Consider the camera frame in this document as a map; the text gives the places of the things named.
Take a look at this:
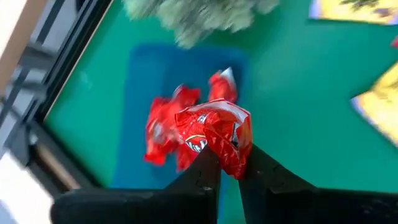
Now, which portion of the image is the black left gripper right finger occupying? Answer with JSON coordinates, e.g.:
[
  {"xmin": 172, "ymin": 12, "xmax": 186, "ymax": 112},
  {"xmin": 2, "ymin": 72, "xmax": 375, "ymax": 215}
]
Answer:
[{"xmin": 238, "ymin": 144, "xmax": 398, "ymax": 224}]

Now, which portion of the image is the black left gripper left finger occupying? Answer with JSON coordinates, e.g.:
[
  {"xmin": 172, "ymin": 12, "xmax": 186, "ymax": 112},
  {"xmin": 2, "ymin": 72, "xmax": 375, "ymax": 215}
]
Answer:
[{"xmin": 51, "ymin": 145, "xmax": 222, "ymax": 224}]

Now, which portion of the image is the red KitKat bar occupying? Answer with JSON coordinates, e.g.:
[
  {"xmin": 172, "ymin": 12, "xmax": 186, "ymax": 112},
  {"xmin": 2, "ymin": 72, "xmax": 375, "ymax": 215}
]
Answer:
[
  {"xmin": 143, "ymin": 96, "xmax": 187, "ymax": 166},
  {"xmin": 174, "ymin": 98, "xmax": 253, "ymax": 180},
  {"xmin": 207, "ymin": 67, "xmax": 239, "ymax": 103},
  {"xmin": 172, "ymin": 84, "xmax": 201, "ymax": 110}
]

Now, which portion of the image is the yellow candy packet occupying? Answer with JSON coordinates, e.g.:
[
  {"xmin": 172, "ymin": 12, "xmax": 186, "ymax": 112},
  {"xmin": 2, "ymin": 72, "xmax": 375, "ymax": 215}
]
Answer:
[{"xmin": 350, "ymin": 62, "xmax": 398, "ymax": 149}]

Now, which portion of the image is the yellow Sour Patch packet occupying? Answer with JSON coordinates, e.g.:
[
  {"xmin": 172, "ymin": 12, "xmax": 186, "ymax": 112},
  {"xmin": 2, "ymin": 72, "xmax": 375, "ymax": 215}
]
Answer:
[{"xmin": 308, "ymin": 0, "xmax": 398, "ymax": 26}]

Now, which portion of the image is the green table mat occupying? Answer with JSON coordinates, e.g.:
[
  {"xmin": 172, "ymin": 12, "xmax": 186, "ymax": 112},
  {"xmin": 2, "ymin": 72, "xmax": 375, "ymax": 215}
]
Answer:
[{"xmin": 43, "ymin": 0, "xmax": 398, "ymax": 224}]

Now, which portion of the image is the blue plastic bin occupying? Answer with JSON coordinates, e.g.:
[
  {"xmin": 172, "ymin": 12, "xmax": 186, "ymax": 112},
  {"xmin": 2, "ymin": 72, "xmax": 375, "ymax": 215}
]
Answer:
[{"xmin": 110, "ymin": 43, "xmax": 249, "ymax": 224}]

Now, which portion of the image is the artificial pale green succulent plant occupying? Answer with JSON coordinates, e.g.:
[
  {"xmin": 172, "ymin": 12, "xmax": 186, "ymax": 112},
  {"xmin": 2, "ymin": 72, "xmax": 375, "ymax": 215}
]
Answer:
[{"xmin": 123, "ymin": 0, "xmax": 280, "ymax": 50}]

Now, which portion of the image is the light wooden desk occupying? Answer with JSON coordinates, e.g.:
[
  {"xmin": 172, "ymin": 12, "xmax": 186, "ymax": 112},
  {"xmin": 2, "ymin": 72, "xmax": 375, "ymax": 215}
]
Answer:
[{"xmin": 0, "ymin": 0, "xmax": 47, "ymax": 91}]

